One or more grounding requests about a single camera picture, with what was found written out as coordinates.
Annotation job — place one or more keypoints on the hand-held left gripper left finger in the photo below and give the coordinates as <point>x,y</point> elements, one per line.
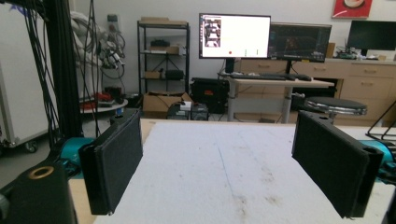
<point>113,161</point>

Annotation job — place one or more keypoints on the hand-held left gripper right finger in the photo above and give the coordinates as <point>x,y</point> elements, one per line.
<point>334,161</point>

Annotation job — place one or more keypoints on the teal clamp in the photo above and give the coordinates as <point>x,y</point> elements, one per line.
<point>73,151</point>
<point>381,155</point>

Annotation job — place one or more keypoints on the round white table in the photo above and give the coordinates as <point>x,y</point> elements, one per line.
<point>104,107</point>

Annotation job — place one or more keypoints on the black round stool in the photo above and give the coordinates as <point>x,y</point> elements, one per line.
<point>335,105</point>

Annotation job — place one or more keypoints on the open cardboard box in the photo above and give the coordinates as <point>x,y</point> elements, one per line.
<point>162,104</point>

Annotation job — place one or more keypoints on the wooden drawer cabinet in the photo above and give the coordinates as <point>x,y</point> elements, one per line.
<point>367,84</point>

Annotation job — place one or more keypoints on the light wooden desk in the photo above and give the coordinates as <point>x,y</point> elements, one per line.
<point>277,85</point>

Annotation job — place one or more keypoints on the black electronic box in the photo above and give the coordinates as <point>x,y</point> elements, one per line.
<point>199,112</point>

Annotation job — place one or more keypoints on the white foam mat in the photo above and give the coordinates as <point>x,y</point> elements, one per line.
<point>218,174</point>

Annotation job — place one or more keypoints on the black metal stand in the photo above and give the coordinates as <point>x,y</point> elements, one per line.
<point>63,68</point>

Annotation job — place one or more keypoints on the black keyboard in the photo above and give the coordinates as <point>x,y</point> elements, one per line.
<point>258,76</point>

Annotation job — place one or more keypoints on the black metal shelf rack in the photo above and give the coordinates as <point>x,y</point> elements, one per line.
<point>164,56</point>

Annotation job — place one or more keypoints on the black equipment case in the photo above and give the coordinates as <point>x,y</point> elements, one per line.
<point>209,93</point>

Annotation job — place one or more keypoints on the white wheeled cabinet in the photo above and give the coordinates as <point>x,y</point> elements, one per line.
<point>21,84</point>

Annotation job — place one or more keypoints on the dark computer monitor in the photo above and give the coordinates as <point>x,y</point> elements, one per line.
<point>299,42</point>

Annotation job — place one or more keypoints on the black computer monitor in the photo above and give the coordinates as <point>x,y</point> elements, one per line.
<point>371,35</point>

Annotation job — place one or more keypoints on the bright computer monitor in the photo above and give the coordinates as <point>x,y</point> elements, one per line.
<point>235,36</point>

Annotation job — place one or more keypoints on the red wall picture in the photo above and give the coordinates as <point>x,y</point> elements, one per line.
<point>351,8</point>

